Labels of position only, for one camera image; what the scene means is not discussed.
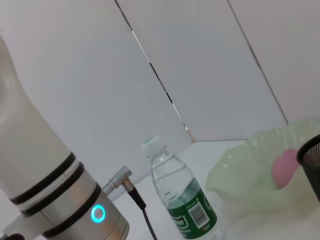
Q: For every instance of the green glass fruit plate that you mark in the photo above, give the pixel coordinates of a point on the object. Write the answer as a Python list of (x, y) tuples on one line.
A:
[(245, 180)]

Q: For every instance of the pink peach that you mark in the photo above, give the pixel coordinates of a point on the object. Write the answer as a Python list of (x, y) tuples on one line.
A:
[(285, 170)]

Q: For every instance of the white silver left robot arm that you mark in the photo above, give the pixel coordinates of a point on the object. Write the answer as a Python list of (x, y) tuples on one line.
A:
[(37, 162)]

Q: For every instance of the green label water bottle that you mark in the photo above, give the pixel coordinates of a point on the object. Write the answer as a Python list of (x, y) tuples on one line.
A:
[(180, 190)]

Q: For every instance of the black mesh pen holder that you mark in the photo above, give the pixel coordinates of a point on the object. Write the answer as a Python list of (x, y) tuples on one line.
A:
[(311, 160)]

